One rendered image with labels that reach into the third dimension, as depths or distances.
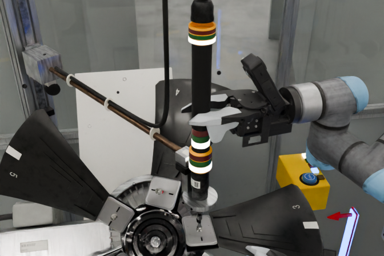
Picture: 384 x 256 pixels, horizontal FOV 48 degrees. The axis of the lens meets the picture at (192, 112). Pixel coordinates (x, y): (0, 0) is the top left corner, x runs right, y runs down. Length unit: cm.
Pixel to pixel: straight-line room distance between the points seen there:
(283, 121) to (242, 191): 107
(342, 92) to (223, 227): 37
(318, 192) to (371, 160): 45
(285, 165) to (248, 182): 54
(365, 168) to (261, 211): 26
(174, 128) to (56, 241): 37
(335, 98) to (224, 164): 97
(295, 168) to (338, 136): 44
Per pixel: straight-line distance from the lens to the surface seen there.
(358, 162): 86
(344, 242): 111
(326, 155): 90
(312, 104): 82
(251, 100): 78
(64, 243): 106
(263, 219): 98
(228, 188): 184
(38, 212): 110
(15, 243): 108
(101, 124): 116
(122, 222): 94
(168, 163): 93
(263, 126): 79
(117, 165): 115
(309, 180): 127
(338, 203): 211
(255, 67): 75
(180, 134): 94
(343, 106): 87
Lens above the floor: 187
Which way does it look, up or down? 31 degrees down
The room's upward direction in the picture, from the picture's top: straight up
